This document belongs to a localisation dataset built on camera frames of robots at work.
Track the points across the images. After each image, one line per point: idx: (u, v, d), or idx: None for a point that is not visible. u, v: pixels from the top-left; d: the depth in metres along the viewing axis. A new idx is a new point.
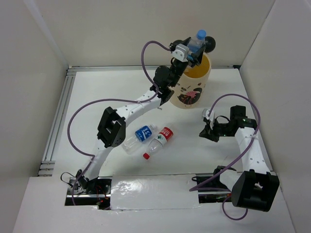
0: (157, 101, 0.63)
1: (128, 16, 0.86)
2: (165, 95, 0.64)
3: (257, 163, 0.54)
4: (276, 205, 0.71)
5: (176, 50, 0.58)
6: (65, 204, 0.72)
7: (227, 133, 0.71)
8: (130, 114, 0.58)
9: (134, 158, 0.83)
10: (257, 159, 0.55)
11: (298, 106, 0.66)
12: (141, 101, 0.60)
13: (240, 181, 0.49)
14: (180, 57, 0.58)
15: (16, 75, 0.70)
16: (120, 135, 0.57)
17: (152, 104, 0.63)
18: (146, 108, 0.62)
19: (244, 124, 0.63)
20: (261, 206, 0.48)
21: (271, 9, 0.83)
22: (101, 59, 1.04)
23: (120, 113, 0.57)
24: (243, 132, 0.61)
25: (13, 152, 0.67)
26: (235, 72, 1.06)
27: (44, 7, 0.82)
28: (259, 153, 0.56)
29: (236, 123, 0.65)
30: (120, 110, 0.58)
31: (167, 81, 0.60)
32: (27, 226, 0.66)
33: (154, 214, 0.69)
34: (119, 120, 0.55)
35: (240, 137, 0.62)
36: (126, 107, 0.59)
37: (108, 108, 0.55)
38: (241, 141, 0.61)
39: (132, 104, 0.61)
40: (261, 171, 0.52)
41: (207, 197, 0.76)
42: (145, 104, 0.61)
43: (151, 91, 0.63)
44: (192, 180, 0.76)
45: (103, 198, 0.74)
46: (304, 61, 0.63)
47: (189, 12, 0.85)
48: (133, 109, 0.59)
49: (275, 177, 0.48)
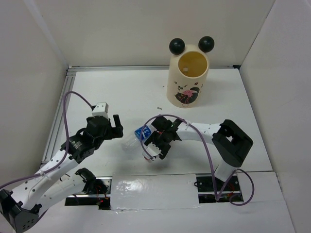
0: (68, 163, 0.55)
1: (129, 16, 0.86)
2: (85, 148, 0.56)
3: (210, 128, 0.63)
4: (276, 206, 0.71)
5: (97, 105, 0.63)
6: (66, 204, 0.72)
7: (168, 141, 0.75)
8: (30, 194, 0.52)
9: (134, 158, 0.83)
10: (206, 127, 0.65)
11: (298, 105, 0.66)
12: (44, 173, 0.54)
13: (220, 148, 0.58)
14: (102, 108, 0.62)
15: (16, 75, 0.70)
16: (23, 220, 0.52)
17: (64, 168, 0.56)
18: (56, 177, 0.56)
19: (176, 127, 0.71)
20: (248, 143, 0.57)
21: (271, 9, 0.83)
22: (101, 58, 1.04)
23: (17, 197, 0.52)
24: (181, 130, 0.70)
25: (13, 152, 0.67)
26: (235, 72, 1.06)
27: (44, 6, 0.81)
28: (203, 125, 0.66)
29: (173, 133, 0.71)
30: (16, 192, 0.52)
31: (103, 128, 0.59)
32: None
33: (154, 214, 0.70)
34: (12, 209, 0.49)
35: (184, 133, 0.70)
36: (25, 185, 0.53)
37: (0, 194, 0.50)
38: (188, 133, 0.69)
39: (35, 179, 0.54)
40: (216, 128, 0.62)
41: (207, 197, 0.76)
42: (51, 174, 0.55)
43: (59, 154, 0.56)
44: (194, 185, 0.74)
45: (103, 198, 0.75)
46: (305, 61, 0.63)
47: (190, 12, 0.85)
48: (34, 187, 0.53)
49: (227, 122, 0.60)
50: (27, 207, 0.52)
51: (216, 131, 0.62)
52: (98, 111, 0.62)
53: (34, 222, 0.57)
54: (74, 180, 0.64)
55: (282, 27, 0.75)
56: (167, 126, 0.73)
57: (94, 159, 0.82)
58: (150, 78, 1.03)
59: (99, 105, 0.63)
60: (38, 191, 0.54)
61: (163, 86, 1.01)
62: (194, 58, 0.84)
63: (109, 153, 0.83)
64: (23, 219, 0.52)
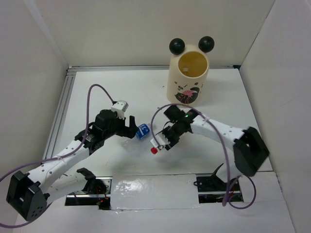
0: (83, 151, 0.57)
1: (129, 16, 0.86)
2: (96, 141, 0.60)
3: (231, 132, 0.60)
4: (276, 206, 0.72)
5: (118, 102, 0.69)
6: (66, 204, 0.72)
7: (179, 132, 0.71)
8: (47, 176, 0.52)
9: (134, 158, 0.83)
10: (228, 130, 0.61)
11: (298, 105, 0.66)
12: (61, 157, 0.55)
13: (238, 155, 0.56)
14: (121, 107, 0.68)
15: (16, 75, 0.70)
16: (36, 204, 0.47)
17: (78, 156, 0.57)
18: (71, 163, 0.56)
19: (191, 120, 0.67)
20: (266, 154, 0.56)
21: (271, 9, 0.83)
22: (101, 58, 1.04)
23: (35, 178, 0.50)
24: (198, 123, 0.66)
25: (13, 152, 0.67)
26: (234, 72, 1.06)
27: (44, 6, 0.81)
28: (223, 126, 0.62)
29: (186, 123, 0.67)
30: (33, 174, 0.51)
31: (109, 121, 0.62)
32: (28, 226, 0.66)
33: (154, 214, 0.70)
34: (31, 188, 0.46)
35: (198, 129, 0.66)
36: (42, 167, 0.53)
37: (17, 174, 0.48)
38: (204, 129, 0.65)
39: (51, 162, 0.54)
40: (238, 134, 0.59)
41: (207, 197, 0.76)
42: (68, 159, 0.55)
43: (75, 142, 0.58)
44: (194, 184, 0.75)
45: (103, 198, 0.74)
46: (305, 60, 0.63)
47: (190, 12, 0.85)
48: (51, 170, 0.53)
49: (251, 129, 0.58)
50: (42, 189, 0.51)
51: (238, 137, 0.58)
52: (116, 107, 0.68)
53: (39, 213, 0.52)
54: (76, 176, 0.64)
55: (282, 27, 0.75)
56: (181, 116, 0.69)
57: (94, 159, 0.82)
58: (150, 78, 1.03)
59: (120, 102, 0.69)
60: (54, 175, 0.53)
61: (163, 86, 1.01)
62: (196, 58, 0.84)
63: (109, 153, 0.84)
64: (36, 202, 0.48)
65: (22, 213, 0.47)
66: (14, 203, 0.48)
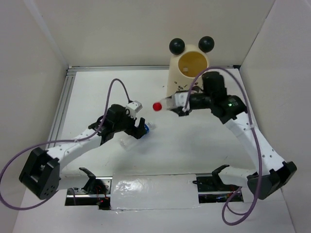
0: (97, 139, 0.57)
1: (128, 16, 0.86)
2: (106, 133, 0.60)
3: (271, 159, 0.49)
4: (276, 206, 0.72)
5: (133, 102, 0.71)
6: (66, 204, 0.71)
7: (206, 106, 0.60)
8: (65, 155, 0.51)
9: (134, 158, 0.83)
10: (268, 153, 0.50)
11: (298, 105, 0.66)
12: (78, 140, 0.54)
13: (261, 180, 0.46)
14: (135, 107, 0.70)
15: (16, 75, 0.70)
16: (51, 180, 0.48)
17: (93, 142, 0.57)
18: (85, 148, 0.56)
19: (234, 113, 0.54)
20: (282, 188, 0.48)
21: (271, 9, 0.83)
22: (101, 58, 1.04)
23: (53, 154, 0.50)
24: (239, 124, 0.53)
25: (14, 152, 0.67)
26: (234, 72, 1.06)
27: (44, 6, 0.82)
28: (266, 146, 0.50)
29: (224, 111, 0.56)
30: (51, 151, 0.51)
31: (119, 115, 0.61)
32: (27, 226, 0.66)
33: (154, 214, 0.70)
34: (50, 162, 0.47)
35: (234, 128, 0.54)
36: (60, 146, 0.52)
37: (36, 149, 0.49)
38: (239, 134, 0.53)
39: (68, 143, 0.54)
40: (278, 165, 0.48)
41: (207, 197, 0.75)
42: (84, 143, 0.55)
43: (90, 129, 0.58)
44: (193, 182, 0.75)
45: (103, 198, 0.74)
46: (305, 60, 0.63)
47: (190, 12, 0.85)
48: (69, 149, 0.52)
49: (291, 165, 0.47)
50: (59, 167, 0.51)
51: (275, 168, 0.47)
52: (131, 107, 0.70)
53: (49, 194, 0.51)
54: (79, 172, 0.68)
55: (281, 27, 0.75)
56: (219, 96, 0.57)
57: (95, 159, 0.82)
58: (150, 78, 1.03)
59: (135, 103, 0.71)
60: (70, 156, 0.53)
61: (163, 86, 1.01)
62: (197, 57, 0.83)
63: (109, 153, 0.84)
64: (52, 179, 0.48)
65: (36, 190, 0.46)
66: (28, 180, 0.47)
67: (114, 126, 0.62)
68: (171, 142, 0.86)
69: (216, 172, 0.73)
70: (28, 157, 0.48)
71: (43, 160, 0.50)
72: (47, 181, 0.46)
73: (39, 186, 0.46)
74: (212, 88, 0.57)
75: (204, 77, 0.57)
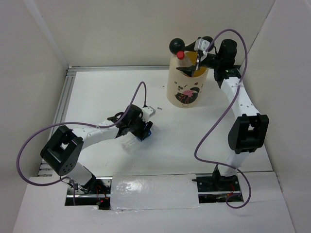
0: (113, 129, 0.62)
1: (128, 16, 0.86)
2: (122, 128, 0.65)
3: (247, 108, 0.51)
4: (276, 206, 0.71)
5: (148, 107, 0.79)
6: (66, 204, 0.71)
7: (213, 66, 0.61)
8: (87, 136, 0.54)
9: (134, 158, 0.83)
10: (247, 104, 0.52)
11: (298, 105, 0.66)
12: (100, 126, 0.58)
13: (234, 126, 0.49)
14: (149, 112, 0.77)
15: (16, 75, 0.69)
16: (73, 157, 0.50)
17: (110, 132, 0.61)
18: (104, 135, 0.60)
19: (227, 76, 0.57)
20: (256, 144, 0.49)
21: (271, 9, 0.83)
22: (101, 58, 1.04)
23: (77, 133, 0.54)
24: (228, 83, 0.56)
25: (14, 152, 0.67)
26: None
27: (44, 7, 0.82)
28: (247, 98, 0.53)
29: (220, 76, 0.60)
30: (76, 130, 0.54)
31: (136, 114, 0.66)
32: (27, 226, 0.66)
33: (154, 214, 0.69)
34: (75, 139, 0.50)
35: (225, 87, 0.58)
36: (83, 128, 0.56)
37: (62, 126, 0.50)
38: (229, 92, 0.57)
39: (90, 127, 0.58)
40: (251, 114, 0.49)
41: (207, 197, 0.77)
42: (104, 130, 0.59)
43: (109, 120, 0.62)
44: (192, 180, 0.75)
45: (103, 198, 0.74)
46: (304, 61, 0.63)
47: (190, 12, 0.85)
48: (91, 132, 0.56)
49: (264, 116, 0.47)
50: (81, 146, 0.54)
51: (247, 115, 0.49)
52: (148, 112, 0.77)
53: (64, 174, 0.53)
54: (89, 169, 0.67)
55: (282, 27, 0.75)
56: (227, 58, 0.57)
57: (95, 160, 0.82)
58: (150, 78, 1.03)
59: (150, 108, 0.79)
60: (90, 139, 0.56)
61: (163, 86, 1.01)
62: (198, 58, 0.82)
63: (109, 153, 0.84)
64: (73, 156, 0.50)
65: (57, 163, 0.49)
66: (49, 155, 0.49)
67: (129, 124, 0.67)
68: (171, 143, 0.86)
69: (216, 168, 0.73)
70: (54, 133, 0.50)
71: (65, 139, 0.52)
72: (70, 157, 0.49)
73: (60, 160, 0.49)
74: (222, 54, 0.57)
75: (222, 44, 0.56)
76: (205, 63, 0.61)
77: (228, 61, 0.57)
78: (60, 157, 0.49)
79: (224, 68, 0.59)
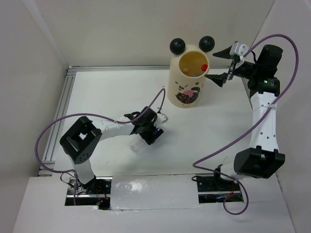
0: (130, 126, 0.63)
1: (129, 15, 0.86)
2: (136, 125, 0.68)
3: (266, 140, 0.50)
4: (276, 206, 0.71)
5: (162, 114, 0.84)
6: (66, 204, 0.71)
7: (248, 75, 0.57)
8: (105, 129, 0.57)
9: (134, 158, 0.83)
10: (269, 133, 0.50)
11: (298, 105, 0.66)
12: (117, 121, 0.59)
13: (245, 153, 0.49)
14: (163, 118, 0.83)
15: (16, 74, 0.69)
16: (90, 147, 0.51)
17: (126, 127, 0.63)
18: (120, 130, 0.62)
19: (264, 88, 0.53)
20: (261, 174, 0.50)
21: (271, 9, 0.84)
22: (102, 58, 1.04)
23: (97, 124, 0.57)
24: (260, 99, 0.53)
25: (13, 151, 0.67)
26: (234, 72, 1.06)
27: (45, 6, 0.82)
28: (270, 127, 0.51)
29: (255, 84, 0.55)
30: (95, 123, 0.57)
31: (152, 116, 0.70)
32: (27, 226, 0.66)
33: (154, 214, 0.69)
34: (94, 130, 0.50)
35: (255, 103, 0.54)
36: (102, 122, 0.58)
37: (83, 117, 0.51)
38: (256, 109, 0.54)
39: (109, 121, 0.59)
40: (267, 148, 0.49)
41: (207, 197, 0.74)
42: (121, 125, 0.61)
43: (126, 117, 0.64)
44: (192, 179, 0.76)
45: (103, 198, 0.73)
46: (305, 60, 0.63)
47: (190, 12, 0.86)
48: (109, 126, 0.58)
49: (280, 155, 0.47)
50: None
51: (263, 148, 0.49)
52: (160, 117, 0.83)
53: (80, 162, 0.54)
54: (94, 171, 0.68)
55: (282, 27, 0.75)
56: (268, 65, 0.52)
57: (96, 159, 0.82)
58: (150, 78, 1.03)
59: (164, 116, 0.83)
60: (107, 132, 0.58)
61: (163, 86, 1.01)
62: (200, 59, 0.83)
63: (109, 153, 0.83)
64: (90, 146, 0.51)
65: (74, 151, 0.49)
66: (67, 142, 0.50)
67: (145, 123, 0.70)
68: (171, 143, 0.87)
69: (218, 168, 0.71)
70: (75, 122, 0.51)
71: (85, 129, 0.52)
72: (87, 146, 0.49)
73: (78, 148, 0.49)
74: (262, 60, 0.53)
75: (264, 48, 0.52)
76: (239, 71, 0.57)
77: (268, 69, 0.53)
78: (79, 145, 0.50)
79: (262, 77, 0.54)
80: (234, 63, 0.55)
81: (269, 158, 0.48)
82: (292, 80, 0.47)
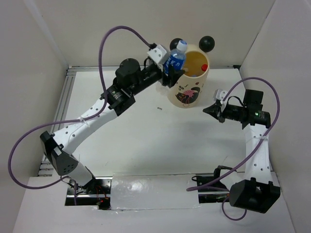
0: (109, 113, 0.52)
1: (129, 15, 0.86)
2: (122, 101, 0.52)
3: (260, 172, 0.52)
4: (277, 206, 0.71)
5: (156, 49, 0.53)
6: (65, 204, 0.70)
7: (235, 118, 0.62)
8: (70, 139, 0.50)
9: (134, 158, 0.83)
10: (263, 166, 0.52)
11: (298, 105, 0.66)
12: (84, 119, 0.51)
13: (239, 186, 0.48)
14: (157, 58, 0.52)
15: (16, 74, 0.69)
16: (65, 162, 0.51)
17: (103, 118, 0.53)
18: (96, 124, 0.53)
19: (255, 120, 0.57)
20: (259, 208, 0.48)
21: (271, 9, 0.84)
22: (102, 59, 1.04)
23: (59, 139, 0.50)
24: (251, 131, 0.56)
25: (13, 151, 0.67)
26: (234, 73, 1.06)
27: (45, 6, 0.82)
28: (264, 159, 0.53)
29: (247, 117, 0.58)
30: (58, 135, 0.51)
31: (129, 74, 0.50)
32: (27, 226, 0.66)
33: (154, 214, 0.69)
34: (56, 150, 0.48)
35: (248, 134, 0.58)
36: (66, 129, 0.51)
37: (44, 134, 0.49)
38: (249, 141, 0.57)
39: (75, 124, 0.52)
40: (263, 180, 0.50)
41: (207, 197, 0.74)
42: (91, 122, 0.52)
43: (99, 104, 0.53)
44: (192, 179, 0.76)
45: (103, 198, 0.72)
46: (305, 60, 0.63)
47: (190, 12, 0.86)
48: (75, 132, 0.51)
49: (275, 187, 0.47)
50: (71, 149, 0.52)
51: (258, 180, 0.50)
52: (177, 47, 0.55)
53: (72, 169, 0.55)
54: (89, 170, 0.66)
55: (282, 27, 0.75)
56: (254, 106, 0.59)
57: (95, 160, 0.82)
58: None
59: (158, 50, 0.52)
60: (78, 137, 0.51)
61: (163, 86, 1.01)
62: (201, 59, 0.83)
63: (109, 154, 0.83)
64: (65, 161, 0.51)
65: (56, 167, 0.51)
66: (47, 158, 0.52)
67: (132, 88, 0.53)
68: (171, 143, 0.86)
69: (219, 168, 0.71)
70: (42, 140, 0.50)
71: None
72: (59, 164, 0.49)
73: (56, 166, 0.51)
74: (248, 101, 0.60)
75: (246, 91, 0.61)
76: (227, 114, 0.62)
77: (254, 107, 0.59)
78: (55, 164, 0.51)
79: (253, 110, 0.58)
80: (219, 107, 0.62)
81: (264, 191, 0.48)
82: (278, 113, 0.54)
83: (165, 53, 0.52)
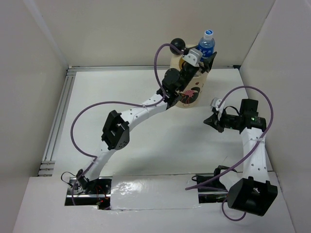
0: (164, 106, 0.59)
1: (129, 16, 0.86)
2: (172, 99, 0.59)
3: (258, 171, 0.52)
4: (277, 206, 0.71)
5: (189, 55, 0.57)
6: (65, 204, 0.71)
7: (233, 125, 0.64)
8: (134, 119, 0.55)
9: (135, 158, 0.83)
10: (260, 166, 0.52)
11: (298, 105, 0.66)
12: (146, 106, 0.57)
13: (237, 185, 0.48)
14: (192, 61, 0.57)
15: (16, 74, 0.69)
16: (125, 138, 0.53)
17: (159, 109, 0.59)
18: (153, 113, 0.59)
19: (251, 124, 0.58)
20: (256, 210, 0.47)
21: (271, 10, 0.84)
22: (101, 59, 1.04)
23: (125, 117, 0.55)
24: (249, 133, 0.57)
25: (13, 151, 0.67)
26: (234, 73, 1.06)
27: (45, 6, 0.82)
28: (261, 159, 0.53)
29: (244, 121, 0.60)
30: (124, 114, 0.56)
31: (176, 83, 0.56)
32: (27, 226, 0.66)
33: (155, 214, 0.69)
34: (123, 124, 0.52)
35: (245, 136, 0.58)
36: (130, 111, 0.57)
37: (113, 111, 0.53)
38: (246, 142, 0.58)
39: (137, 108, 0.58)
40: (260, 179, 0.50)
41: (207, 197, 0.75)
42: (151, 108, 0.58)
43: (157, 95, 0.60)
44: (192, 179, 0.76)
45: (103, 198, 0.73)
46: (305, 60, 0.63)
47: (190, 12, 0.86)
48: (138, 114, 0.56)
49: (272, 187, 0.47)
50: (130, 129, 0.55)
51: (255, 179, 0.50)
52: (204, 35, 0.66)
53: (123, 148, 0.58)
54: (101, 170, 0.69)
55: (281, 27, 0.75)
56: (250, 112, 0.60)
57: None
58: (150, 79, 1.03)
59: (192, 55, 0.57)
60: (138, 120, 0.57)
61: None
62: None
63: None
64: (124, 137, 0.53)
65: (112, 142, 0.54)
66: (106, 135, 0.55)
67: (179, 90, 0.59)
68: (171, 142, 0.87)
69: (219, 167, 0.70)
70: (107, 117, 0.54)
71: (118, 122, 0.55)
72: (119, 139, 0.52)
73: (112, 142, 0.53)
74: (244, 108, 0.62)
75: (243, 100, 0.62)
76: (224, 123, 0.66)
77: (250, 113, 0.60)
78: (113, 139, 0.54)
79: (250, 115, 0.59)
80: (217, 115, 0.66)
81: (262, 192, 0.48)
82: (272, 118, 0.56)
83: (199, 54, 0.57)
